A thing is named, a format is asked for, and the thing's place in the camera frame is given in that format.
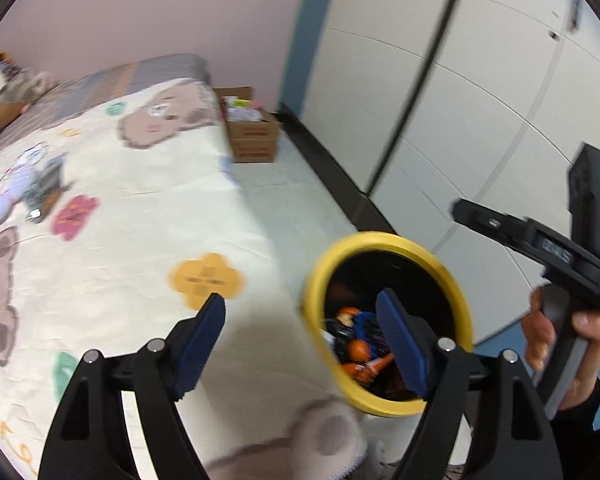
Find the blue rubber glove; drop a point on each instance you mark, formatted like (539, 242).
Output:
(365, 325)

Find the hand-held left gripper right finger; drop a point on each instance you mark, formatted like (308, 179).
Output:
(400, 340)

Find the blue-grey wall trim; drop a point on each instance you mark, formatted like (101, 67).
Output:
(305, 35)

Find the person's right forearm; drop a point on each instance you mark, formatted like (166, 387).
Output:
(590, 440)

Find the tangerine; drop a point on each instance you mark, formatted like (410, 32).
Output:
(357, 349)

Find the yellow-rimmed trash bin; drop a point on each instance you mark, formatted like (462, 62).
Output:
(380, 242)

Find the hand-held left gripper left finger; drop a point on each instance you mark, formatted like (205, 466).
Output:
(200, 345)

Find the grey bed sheet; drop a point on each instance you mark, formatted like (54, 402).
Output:
(130, 72)

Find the orange snack wrapper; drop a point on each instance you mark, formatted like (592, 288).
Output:
(370, 367)

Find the small purple foam fruit net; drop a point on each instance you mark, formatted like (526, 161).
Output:
(5, 195)

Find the white wardrobe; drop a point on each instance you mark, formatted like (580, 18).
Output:
(480, 85)

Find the cardboard box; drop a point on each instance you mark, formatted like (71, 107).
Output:
(252, 132)

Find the grey plastic bag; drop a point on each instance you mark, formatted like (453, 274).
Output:
(47, 185)

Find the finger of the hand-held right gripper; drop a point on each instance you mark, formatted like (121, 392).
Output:
(485, 220)

